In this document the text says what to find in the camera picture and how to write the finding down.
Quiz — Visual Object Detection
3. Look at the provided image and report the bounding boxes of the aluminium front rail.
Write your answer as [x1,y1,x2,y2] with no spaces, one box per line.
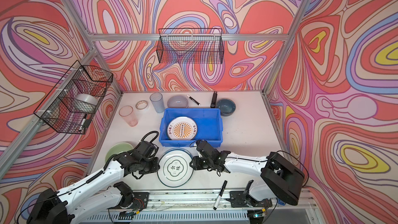
[62,188,312,214]

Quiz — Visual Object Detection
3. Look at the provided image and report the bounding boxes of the roll of double-sided tape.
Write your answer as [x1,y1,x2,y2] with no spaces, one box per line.
[135,100,149,111]

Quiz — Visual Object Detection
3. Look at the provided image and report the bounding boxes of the black wire basket on back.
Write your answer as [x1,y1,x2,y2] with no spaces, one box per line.
[156,28,224,64]

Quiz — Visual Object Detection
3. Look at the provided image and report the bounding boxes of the orange sunburst plate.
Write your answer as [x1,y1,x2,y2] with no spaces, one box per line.
[167,117,198,140]

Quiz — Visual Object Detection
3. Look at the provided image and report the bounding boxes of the clear tape roll in basket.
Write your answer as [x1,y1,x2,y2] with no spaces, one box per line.
[73,93,98,114]

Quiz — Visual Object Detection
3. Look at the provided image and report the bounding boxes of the dark teal bowl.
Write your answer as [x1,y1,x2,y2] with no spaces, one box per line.
[216,99,236,117]

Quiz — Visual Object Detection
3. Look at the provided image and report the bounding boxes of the white plate with green rings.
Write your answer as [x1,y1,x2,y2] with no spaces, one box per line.
[157,148,193,188]

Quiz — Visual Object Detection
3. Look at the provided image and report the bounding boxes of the black marker on front rail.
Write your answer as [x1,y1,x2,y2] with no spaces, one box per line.
[213,180,228,211]

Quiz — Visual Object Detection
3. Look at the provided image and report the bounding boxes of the black marker near bowls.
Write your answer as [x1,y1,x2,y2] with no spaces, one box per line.
[187,94,201,106]

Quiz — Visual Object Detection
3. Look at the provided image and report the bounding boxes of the marker in left basket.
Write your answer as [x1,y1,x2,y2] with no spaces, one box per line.
[78,114,87,132]

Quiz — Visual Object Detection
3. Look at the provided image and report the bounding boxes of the blue plastic bin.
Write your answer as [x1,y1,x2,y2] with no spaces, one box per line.
[159,108,223,147]

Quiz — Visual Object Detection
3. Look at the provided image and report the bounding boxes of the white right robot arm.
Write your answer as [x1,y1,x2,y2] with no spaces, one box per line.
[190,140,305,207]

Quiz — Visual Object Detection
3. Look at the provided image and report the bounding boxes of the blue frosted plastic cup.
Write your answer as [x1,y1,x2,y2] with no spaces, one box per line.
[150,92,165,113]

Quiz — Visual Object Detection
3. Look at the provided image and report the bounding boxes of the grey ceramic bowl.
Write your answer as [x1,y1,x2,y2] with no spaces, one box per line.
[167,95,189,108]

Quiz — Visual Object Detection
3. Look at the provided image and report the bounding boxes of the black flashlight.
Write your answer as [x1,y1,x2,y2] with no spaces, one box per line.
[210,91,218,108]

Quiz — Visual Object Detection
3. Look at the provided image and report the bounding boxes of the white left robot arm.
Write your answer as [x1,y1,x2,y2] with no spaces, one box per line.
[27,141,160,224]

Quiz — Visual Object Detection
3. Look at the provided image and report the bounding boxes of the pink translucent plastic cup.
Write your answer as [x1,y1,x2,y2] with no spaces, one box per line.
[119,105,138,127]

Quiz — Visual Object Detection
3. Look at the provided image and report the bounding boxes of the light green bowl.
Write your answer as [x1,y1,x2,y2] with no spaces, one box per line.
[105,142,133,162]

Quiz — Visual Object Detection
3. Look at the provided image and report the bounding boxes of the black wire basket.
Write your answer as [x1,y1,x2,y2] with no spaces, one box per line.
[34,61,114,135]
[156,28,224,64]

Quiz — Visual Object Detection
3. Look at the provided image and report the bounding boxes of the black wire basket on left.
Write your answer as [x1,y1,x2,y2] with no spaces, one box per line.
[34,61,114,135]

